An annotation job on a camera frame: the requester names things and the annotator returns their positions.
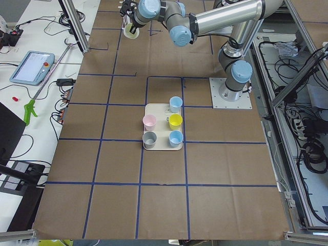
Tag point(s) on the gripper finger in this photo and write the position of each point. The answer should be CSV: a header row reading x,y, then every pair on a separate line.
x,y
134,30
131,29

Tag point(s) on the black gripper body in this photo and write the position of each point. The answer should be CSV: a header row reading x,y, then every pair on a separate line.
x,y
132,24

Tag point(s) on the cream white plastic cup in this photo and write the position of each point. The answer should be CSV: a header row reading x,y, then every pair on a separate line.
x,y
129,35

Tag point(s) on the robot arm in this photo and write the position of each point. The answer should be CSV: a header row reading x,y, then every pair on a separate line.
x,y
243,16

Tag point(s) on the light blue cup near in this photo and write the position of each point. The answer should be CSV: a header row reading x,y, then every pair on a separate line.
x,y
175,104

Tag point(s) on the light blue cup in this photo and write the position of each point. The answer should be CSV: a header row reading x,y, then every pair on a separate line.
x,y
175,139
175,104

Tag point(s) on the pink plastic cup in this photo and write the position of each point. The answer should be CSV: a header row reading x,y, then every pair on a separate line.
x,y
149,122

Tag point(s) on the yellow plastic cup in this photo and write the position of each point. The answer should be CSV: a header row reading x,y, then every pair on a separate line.
x,y
175,121

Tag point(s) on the grey plastic cup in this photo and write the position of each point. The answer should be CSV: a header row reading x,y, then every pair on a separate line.
x,y
149,139

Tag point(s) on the light blue cup far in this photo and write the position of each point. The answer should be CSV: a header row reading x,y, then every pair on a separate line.
x,y
175,139

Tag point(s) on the cream plastic tray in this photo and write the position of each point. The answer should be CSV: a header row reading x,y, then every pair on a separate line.
x,y
162,129

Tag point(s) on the blue teach pendant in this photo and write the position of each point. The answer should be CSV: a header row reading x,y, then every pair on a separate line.
x,y
33,68

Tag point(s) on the black computer monitor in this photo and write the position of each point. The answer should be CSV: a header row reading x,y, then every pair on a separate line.
x,y
11,130

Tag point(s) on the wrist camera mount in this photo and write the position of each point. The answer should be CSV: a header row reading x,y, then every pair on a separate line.
x,y
127,7

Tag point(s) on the aluminium frame post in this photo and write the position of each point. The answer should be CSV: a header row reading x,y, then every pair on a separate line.
x,y
70,13

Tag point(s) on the green handled reach grabber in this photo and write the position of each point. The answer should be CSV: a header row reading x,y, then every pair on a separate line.
x,y
29,107

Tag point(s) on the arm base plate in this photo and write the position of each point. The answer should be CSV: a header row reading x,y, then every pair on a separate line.
x,y
223,98

